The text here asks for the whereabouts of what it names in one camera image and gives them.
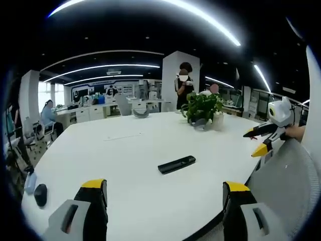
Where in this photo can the grey mesh office chair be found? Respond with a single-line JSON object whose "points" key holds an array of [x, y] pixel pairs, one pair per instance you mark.
{"points": [[283, 190]]}

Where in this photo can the person's right hand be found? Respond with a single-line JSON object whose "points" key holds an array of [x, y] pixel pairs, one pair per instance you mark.
{"points": [[296, 132]]}

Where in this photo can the green potted plant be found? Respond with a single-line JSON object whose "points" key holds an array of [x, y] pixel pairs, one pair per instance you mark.
{"points": [[201, 106]]}

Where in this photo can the white office chair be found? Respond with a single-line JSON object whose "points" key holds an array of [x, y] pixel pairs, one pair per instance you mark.
{"points": [[40, 131]]}

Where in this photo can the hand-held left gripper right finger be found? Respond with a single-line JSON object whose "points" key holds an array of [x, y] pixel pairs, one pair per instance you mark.
{"points": [[240, 208]]}

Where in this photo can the white pillar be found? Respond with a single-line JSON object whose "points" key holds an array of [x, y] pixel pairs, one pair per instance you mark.
{"points": [[173, 82]]}

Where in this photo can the white plant pot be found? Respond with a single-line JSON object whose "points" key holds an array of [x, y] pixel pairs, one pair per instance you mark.
{"points": [[217, 121]]}

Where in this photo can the light blue bottle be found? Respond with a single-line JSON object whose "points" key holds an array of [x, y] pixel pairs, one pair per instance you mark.
{"points": [[30, 183]]}

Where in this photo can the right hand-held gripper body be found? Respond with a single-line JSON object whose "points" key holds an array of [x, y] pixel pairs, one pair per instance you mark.
{"points": [[280, 115]]}

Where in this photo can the black remote control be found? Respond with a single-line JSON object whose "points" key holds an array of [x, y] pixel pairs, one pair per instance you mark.
{"points": [[176, 164]]}

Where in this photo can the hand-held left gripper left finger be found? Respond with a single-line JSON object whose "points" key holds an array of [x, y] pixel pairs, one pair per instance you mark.
{"points": [[85, 208]]}

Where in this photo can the white desk row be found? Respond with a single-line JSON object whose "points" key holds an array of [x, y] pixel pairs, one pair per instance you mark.
{"points": [[100, 109]]}

